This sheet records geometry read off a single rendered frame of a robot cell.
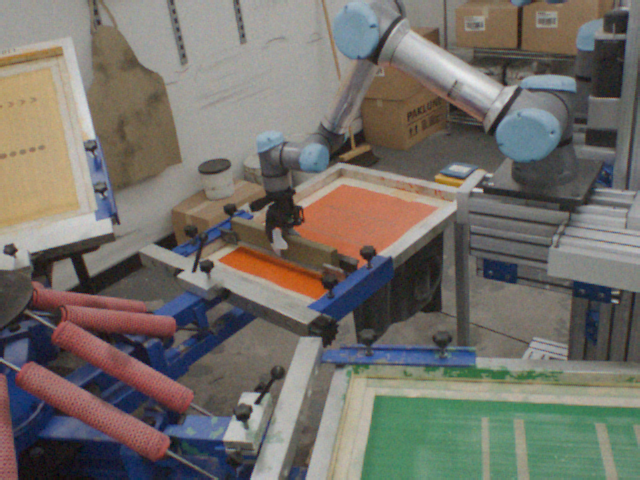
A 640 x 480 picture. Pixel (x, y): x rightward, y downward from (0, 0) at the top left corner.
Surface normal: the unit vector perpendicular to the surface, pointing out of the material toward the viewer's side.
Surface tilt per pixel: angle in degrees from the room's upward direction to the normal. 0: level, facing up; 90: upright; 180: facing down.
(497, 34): 91
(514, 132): 94
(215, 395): 0
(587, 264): 90
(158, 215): 90
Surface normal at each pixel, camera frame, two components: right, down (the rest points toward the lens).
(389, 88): -0.60, 0.47
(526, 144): -0.36, 0.55
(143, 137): 0.30, 0.41
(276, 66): 0.74, 0.24
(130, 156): 0.90, 0.10
